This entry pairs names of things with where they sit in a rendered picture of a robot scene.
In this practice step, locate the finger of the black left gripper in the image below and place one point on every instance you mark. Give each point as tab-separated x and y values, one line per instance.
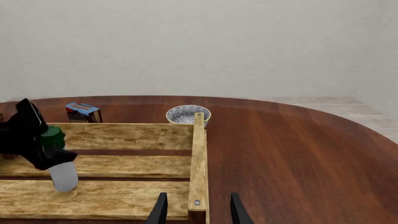
51	158

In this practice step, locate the wooden slat tray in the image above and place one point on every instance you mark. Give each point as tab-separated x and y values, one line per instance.
124	168

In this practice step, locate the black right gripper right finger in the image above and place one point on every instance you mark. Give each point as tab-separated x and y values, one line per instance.
238	213

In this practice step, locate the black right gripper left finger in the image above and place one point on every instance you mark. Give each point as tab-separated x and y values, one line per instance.
159	213

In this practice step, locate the salad dressing bottle green cap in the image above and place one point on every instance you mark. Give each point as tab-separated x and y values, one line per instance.
63	177

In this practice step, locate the patterned black and white bowl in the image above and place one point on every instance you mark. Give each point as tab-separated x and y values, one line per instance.
183	114

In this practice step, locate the printed pudding box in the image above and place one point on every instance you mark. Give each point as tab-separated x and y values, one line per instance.
83	113

